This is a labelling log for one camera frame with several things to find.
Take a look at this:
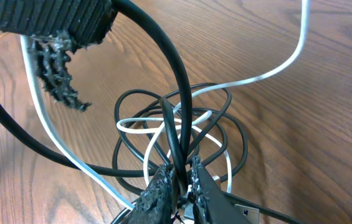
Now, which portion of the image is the black usb cable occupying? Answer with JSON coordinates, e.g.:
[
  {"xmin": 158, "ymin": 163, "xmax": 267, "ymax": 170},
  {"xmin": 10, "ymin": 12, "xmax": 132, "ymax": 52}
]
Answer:
[{"xmin": 0, "ymin": 0, "xmax": 307, "ymax": 224}]

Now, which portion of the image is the white usb cable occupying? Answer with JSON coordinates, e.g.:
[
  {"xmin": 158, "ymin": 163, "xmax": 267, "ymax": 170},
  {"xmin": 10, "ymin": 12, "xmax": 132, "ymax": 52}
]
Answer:
[{"xmin": 19, "ymin": 0, "xmax": 311, "ymax": 224}]

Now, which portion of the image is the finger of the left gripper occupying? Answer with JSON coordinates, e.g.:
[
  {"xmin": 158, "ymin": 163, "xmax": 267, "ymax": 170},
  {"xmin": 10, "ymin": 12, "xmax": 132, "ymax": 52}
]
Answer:
[{"xmin": 0, "ymin": 0, "xmax": 117, "ymax": 112}]

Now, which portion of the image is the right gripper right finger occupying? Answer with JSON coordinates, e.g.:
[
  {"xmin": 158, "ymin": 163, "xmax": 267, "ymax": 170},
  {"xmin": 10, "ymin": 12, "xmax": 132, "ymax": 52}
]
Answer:
[{"xmin": 190, "ymin": 156, "xmax": 250, "ymax": 224}]

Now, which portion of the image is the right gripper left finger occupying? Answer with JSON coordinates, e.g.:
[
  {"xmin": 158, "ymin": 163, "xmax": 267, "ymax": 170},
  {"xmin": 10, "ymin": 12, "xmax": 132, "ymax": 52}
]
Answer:
[{"xmin": 128, "ymin": 166, "xmax": 174, "ymax": 224}]

